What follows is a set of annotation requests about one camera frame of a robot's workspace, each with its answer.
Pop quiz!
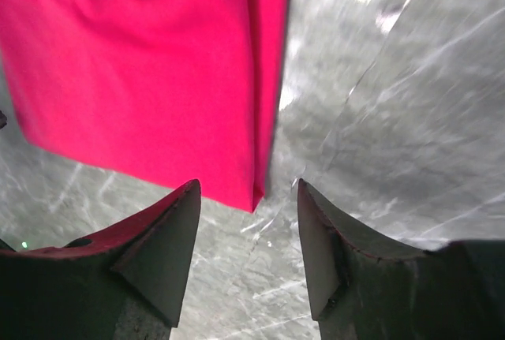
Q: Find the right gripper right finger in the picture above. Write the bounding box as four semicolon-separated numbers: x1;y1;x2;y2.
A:
297;180;504;339

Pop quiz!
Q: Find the red t-shirt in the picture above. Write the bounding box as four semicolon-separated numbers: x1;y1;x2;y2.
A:
1;0;288;212

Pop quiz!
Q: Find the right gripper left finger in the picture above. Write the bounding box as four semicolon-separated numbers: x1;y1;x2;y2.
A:
1;180;201;339

